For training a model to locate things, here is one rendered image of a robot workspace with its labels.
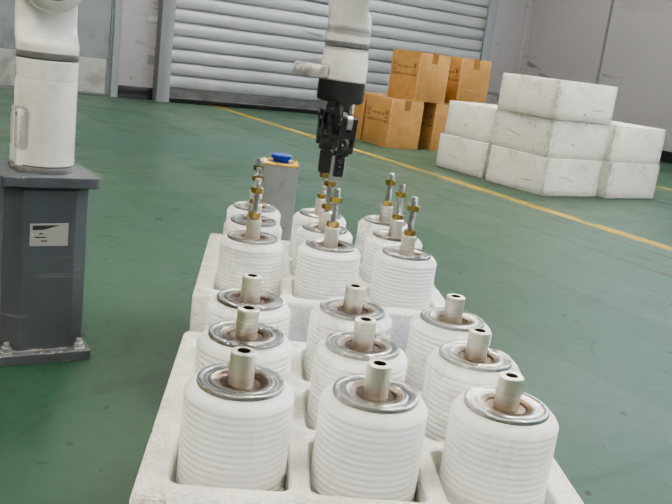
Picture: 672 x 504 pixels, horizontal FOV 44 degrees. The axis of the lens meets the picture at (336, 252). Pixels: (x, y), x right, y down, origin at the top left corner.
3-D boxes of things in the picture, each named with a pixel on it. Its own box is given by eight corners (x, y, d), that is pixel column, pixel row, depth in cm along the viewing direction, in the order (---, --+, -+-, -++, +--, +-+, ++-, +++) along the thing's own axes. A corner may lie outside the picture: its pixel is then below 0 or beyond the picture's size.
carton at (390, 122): (417, 149, 522) (424, 102, 515) (386, 147, 510) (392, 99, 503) (392, 142, 547) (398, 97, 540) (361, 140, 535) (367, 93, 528)
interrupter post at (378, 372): (362, 402, 71) (367, 367, 70) (360, 391, 73) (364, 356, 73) (390, 405, 71) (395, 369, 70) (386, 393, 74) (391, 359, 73)
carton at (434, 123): (458, 152, 539) (465, 106, 532) (429, 150, 527) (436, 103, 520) (431, 145, 564) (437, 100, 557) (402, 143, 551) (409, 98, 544)
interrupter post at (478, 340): (466, 363, 84) (471, 333, 83) (461, 355, 86) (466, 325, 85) (489, 366, 84) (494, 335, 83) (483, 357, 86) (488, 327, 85)
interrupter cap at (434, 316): (425, 330, 92) (426, 324, 92) (414, 309, 99) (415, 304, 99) (491, 337, 93) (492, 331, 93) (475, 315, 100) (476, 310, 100)
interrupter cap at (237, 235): (285, 246, 122) (286, 242, 122) (238, 246, 119) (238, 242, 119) (265, 234, 129) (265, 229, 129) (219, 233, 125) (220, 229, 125)
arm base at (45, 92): (17, 173, 124) (21, 57, 120) (7, 162, 132) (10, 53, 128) (80, 175, 129) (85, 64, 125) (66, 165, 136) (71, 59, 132)
